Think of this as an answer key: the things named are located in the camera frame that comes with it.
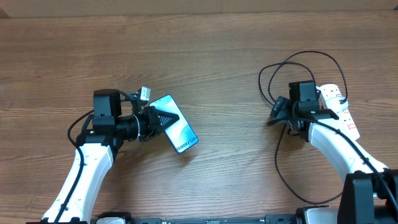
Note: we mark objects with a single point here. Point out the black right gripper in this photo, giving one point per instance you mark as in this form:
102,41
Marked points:
282,109

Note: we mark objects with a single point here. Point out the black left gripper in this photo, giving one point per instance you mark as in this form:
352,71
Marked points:
151,115

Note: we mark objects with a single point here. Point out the blue Galaxy smartphone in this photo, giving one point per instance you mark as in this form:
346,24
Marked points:
180,134

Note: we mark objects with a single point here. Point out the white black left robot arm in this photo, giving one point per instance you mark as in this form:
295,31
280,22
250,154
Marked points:
116,117

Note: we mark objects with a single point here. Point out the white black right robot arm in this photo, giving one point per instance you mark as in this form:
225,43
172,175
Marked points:
369,193

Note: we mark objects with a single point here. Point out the white charger plug adapter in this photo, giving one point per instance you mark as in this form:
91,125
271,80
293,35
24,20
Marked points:
336,104

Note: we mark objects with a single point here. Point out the white power strip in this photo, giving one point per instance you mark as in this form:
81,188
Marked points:
345,118

